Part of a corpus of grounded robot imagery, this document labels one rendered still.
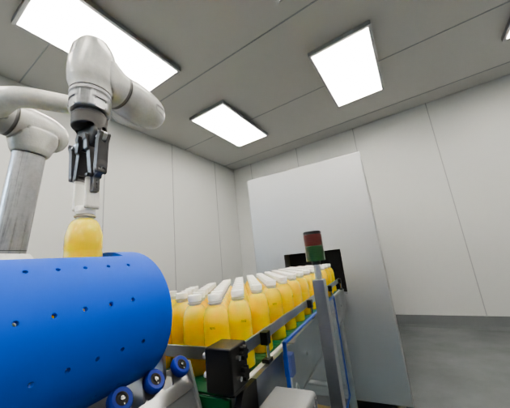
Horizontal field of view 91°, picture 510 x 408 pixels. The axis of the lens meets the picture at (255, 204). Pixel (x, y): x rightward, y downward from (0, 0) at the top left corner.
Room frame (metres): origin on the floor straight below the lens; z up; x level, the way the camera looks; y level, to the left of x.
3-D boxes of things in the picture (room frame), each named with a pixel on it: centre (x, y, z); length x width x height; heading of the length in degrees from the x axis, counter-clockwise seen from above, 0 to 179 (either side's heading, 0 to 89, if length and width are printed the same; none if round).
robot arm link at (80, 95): (0.54, 0.38, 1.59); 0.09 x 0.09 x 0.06
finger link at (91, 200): (0.53, 0.36, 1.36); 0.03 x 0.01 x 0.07; 154
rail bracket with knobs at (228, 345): (0.64, 0.11, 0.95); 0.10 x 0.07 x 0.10; 64
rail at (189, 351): (0.75, 0.27, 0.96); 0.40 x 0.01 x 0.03; 64
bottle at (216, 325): (0.74, 0.14, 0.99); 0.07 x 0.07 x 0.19
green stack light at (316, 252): (0.87, -0.19, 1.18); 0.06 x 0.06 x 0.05
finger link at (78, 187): (0.55, 0.40, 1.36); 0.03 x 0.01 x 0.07; 154
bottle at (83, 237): (0.54, 0.38, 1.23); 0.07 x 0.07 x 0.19
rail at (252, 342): (1.39, -0.26, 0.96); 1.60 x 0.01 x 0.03; 154
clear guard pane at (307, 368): (1.14, -0.21, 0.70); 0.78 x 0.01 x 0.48; 154
